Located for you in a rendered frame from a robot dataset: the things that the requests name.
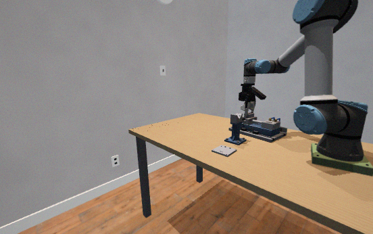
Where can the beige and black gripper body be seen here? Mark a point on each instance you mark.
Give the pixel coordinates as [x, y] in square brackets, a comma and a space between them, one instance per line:
[246, 93]

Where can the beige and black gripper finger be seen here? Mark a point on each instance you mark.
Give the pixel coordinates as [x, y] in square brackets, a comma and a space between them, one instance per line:
[252, 105]
[245, 107]

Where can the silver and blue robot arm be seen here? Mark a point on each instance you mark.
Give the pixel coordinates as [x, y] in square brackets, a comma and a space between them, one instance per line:
[320, 112]

